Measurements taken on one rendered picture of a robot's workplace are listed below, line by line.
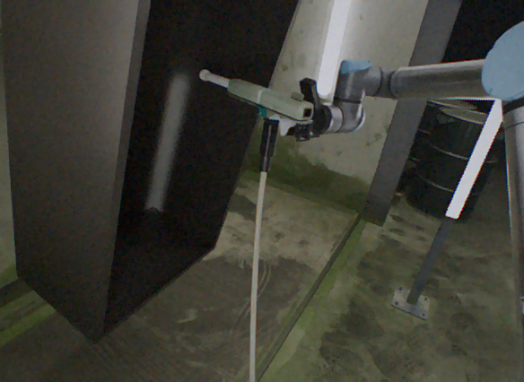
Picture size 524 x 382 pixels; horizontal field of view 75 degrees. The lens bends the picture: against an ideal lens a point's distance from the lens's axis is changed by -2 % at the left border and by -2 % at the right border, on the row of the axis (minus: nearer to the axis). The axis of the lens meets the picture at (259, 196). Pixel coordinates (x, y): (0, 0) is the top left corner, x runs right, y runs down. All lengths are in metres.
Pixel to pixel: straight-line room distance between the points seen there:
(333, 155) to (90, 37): 2.34
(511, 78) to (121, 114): 0.62
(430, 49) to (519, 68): 2.01
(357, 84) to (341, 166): 1.79
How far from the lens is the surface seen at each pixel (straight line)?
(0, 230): 1.91
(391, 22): 2.67
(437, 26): 2.63
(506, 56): 0.66
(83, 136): 0.77
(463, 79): 0.93
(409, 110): 2.66
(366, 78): 1.11
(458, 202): 1.91
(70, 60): 0.75
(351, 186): 2.87
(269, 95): 0.89
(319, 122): 1.04
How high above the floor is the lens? 1.33
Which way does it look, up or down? 27 degrees down
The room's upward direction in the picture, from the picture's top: 9 degrees clockwise
